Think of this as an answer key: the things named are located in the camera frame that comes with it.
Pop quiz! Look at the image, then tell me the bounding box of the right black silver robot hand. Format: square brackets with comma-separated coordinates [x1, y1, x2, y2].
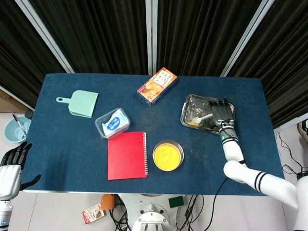
[208, 98, 235, 127]

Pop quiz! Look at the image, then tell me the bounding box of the white metal frame post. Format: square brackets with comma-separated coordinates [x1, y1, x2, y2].
[14, 0, 75, 74]
[145, 0, 158, 75]
[220, 0, 276, 77]

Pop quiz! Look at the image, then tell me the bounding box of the blue white tissue packet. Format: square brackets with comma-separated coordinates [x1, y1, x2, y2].
[101, 109, 128, 137]

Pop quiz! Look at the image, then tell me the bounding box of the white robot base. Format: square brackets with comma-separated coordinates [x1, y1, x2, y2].
[117, 193, 188, 231]

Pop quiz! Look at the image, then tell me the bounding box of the black floor cable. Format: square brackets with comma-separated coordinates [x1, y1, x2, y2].
[278, 132, 308, 180]

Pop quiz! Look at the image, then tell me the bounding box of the light blue bowl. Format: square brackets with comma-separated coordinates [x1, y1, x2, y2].
[3, 115, 32, 143]

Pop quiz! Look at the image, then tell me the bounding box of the metal tray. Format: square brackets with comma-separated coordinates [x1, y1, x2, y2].
[180, 94, 236, 137]

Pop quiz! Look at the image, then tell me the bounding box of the orange blue snack box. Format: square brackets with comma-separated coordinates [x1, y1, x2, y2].
[137, 67, 178, 106]

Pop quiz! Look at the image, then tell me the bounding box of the shoe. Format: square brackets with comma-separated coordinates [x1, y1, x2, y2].
[297, 119, 308, 145]

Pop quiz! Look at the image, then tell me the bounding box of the white plastic spoon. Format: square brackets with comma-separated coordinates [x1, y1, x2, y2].
[192, 113, 214, 124]

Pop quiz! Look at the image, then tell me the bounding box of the red spiral notebook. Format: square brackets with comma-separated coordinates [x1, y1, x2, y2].
[107, 131, 149, 181]

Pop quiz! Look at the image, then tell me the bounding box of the green box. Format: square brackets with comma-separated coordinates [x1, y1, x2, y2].
[168, 196, 185, 208]

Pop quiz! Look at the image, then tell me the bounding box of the printed snack packet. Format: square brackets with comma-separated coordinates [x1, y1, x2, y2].
[81, 203, 106, 225]

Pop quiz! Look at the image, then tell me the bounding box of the mint green dustpan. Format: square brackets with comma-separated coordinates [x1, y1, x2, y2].
[56, 90, 99, 118]

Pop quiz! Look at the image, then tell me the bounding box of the round metal tin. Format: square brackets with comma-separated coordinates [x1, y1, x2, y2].
[152, 140, 185, 172]

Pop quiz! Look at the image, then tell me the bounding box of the blue table cloth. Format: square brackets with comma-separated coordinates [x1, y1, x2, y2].
[12, 73, 289, 196]

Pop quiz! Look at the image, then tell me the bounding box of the brown cardboard box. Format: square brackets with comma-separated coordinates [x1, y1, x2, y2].
[0, 90, 26, 113]

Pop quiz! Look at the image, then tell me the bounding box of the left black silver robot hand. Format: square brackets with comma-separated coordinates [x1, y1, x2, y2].
[0, 141, 41, 201]

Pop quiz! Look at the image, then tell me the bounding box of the black pleated curtain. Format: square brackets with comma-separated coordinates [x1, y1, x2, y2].
[227, 0, 308, 129]
[156, 0, 263, 77]
[0, 0, 65, 109]
[30, 0, 148, 74]

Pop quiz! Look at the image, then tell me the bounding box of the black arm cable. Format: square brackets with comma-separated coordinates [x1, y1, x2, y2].
[206, 129, 247, 231]

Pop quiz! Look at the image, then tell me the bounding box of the clear plastic container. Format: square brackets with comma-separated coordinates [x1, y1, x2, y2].
[94, 107, 131, 140]

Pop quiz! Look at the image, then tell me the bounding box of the metal ladle with black handle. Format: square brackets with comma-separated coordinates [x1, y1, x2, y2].
[12, 112, 27, 140]

